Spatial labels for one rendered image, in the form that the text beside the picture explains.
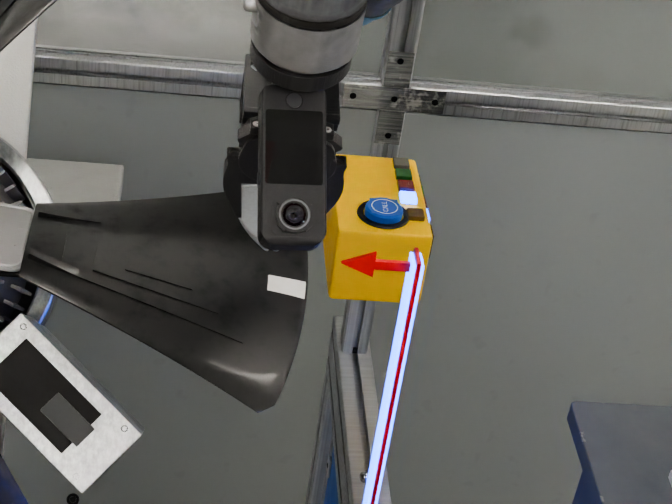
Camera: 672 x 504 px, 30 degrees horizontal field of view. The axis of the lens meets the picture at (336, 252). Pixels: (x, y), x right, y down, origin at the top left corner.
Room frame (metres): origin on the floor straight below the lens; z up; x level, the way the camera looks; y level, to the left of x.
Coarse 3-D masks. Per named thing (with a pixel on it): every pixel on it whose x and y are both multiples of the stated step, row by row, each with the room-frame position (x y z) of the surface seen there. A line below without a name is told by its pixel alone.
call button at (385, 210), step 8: (376, 200) 1.13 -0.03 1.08; (384, 200) 1.13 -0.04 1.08; (392, 200) 1.13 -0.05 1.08; (368, 208) 1.11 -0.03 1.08; (376, 208) 1.11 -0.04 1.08; (384, 208) 1.12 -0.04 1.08; (392, 208) 1.12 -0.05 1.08; (400, 208) 1.12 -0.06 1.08; (368, 216) 1.11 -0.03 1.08; (376, 216) 1.10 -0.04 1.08; (384, 216) 1.10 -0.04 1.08; (392, 216) 1.10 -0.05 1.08; (400, 216) 1.11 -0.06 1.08
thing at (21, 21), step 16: (0, 0) 0.92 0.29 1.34; (16, 0) 0.91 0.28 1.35; (32, 0) 0.91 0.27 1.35; (48, 0) 0.91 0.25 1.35; (0, 16) 0.90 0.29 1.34; (16, 16) 0.90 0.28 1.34; (32, 16) 0.90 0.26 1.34; (0, 32) 0.89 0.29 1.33; (16, 32) 0.89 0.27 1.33; (0, 48) 0.88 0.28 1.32
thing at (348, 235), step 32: (352, 160) 1.22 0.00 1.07; (384, 160) 1.24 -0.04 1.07; (352, 192) 1.16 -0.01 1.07; (384, 192) 1.17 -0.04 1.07; (416, 192) 1.18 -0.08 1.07; (352, 224) 1.09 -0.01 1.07; (384, 224) 1.10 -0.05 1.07; (416, 224) 1.11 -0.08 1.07; (352, 256) 1.08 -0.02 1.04; (384, 256) 1.09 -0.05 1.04; (352, 288) 1.08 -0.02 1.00; (384, 288) 1.09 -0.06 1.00
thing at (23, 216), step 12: (0, 204) 0.86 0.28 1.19; (12, 204) 0.86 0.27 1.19; (0, 216) 0.85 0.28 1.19; (12, 216) 0.85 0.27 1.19; (24, 216) 0.85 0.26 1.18; (0, 228) 0.83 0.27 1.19; (12, 228) 0.83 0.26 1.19; (24, 228) 0.84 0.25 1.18; (0, 240) 0.81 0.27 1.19; (12, 240) 0.82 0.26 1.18; (24, 240) 0.82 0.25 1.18; (0, 252) 0.80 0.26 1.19; (12, 252) 0.80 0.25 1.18; (0, 264) 0.78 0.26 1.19; (12, 264) 0.78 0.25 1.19
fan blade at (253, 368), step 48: (48, 240) 0.82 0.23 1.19; (96, 240) 0.83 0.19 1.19; (144, 240) 0.85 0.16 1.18; (192, 240) 0.86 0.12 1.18; (240, 240) 0.88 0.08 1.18; (48, 288) 0.77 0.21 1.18; (96, 288) 0.78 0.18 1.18; (144, 288) 0.80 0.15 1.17; (192, 288) 0.81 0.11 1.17; (240, 288) 0.82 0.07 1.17; (144, 336) 0.75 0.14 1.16; (192, 336) 0.77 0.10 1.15; (240, 336) 0.78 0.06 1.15; (288, 336) 0.80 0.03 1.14; (240, 384) 0.75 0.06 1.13
